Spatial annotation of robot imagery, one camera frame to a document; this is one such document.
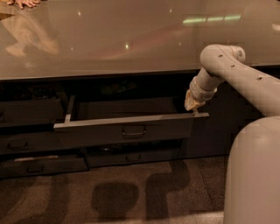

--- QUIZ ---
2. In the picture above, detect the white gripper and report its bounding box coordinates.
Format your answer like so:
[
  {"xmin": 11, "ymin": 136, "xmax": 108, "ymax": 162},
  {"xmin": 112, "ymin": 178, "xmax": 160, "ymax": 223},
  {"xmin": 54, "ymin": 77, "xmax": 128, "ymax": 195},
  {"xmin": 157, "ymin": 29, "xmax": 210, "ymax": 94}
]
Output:
[{"xmin": 185, "ymin": 68, "xmax": 224, "ymax": 112}]

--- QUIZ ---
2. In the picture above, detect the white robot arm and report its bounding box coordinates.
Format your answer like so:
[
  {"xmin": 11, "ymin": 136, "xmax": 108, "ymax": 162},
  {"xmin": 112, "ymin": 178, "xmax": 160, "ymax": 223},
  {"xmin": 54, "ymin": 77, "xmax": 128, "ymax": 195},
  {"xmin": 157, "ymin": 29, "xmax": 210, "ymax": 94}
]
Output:
[{"xmin": 185, "ymin": 45, "xmax": 280, "ymax": 224}]

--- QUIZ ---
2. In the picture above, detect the dark drawer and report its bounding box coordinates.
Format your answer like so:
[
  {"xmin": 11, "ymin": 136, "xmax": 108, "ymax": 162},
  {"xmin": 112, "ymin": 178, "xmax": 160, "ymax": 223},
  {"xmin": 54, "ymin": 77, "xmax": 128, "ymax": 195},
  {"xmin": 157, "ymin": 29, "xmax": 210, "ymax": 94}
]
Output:
[
  {"xmin": 0, "ymin": 132, "xmax": 62, "ymax": 155},
  {"xmin": 54, "ymin": 97, "xmax": 209, "ymax": 148},
  {"xmin": 0, "ymin": 155, "xmax": 88, "ymax": 179},
  {"xmin": 0, "ymin": 99, "xmax": 64, "ymax": 128},
  {"xmin": 86, "ymin": 147, "xmax": 179, "ymax": 167}
]

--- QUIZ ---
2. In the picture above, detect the person's hand on counter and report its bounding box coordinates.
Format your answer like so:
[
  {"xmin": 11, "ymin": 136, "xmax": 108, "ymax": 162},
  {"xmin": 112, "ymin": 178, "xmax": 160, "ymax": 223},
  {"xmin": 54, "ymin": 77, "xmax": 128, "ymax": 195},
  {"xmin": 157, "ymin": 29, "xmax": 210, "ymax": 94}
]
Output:
[{"xmin": 7, "ymin": 0, "xmax": 40, "ymax": 9}]

